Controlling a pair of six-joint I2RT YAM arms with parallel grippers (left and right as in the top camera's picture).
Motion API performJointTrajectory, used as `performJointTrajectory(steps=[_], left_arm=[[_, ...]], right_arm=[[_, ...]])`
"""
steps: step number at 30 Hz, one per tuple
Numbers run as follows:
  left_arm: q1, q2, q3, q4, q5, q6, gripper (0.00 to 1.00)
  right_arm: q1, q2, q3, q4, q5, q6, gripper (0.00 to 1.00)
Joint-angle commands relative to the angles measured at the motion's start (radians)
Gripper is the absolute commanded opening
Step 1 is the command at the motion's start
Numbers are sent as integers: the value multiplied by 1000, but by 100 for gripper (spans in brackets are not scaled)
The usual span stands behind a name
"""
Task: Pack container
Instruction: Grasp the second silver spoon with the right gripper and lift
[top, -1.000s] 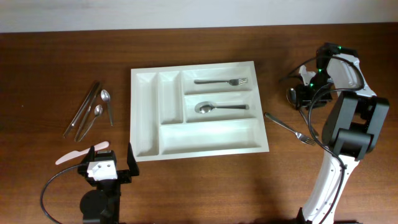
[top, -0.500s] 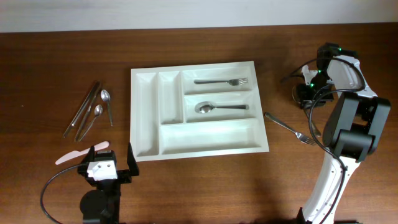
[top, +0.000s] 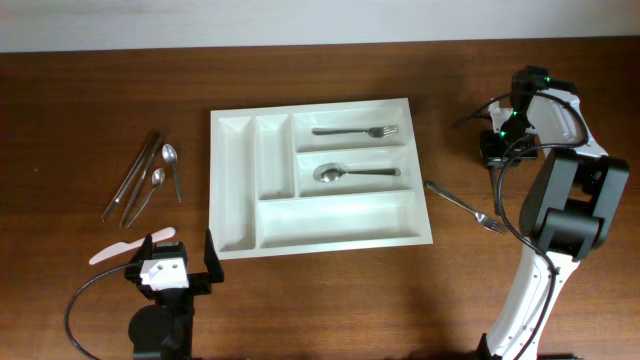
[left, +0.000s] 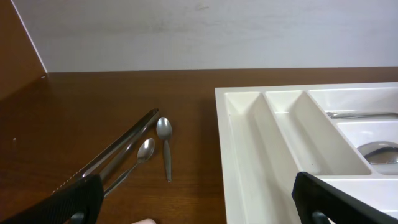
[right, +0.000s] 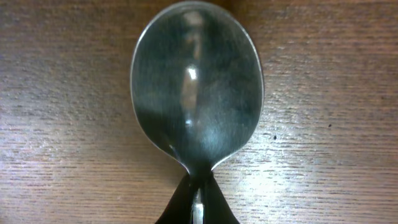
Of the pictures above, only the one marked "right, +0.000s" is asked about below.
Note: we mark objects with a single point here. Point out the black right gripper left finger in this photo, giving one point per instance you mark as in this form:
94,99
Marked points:
179,208

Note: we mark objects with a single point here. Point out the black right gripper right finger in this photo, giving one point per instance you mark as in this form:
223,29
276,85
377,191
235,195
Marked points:
216,208

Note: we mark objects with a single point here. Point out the steel tablespoon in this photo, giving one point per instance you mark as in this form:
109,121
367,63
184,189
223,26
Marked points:
197,88

